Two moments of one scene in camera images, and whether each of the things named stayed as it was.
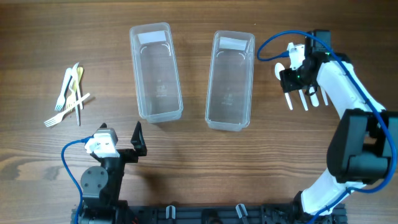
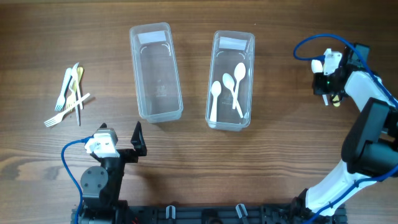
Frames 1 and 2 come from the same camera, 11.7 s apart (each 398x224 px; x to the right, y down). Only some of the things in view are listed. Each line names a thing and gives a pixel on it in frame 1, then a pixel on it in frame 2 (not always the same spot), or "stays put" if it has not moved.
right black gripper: (288, 82) → (318, 88)
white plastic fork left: (61, 98) stays put
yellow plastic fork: (71, 100) stays put
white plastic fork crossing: (56, 119) stays put
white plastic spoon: (279, 67) → (216, 89)
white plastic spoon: (313, 97) → (239, 72)
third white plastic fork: (74, 70) stays put
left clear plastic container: (159, 94) stays put
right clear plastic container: (231, 81) stays put
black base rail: (211, 214) stays put
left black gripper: (132, 155) stays put
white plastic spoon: (303, 98) → (229, 83)
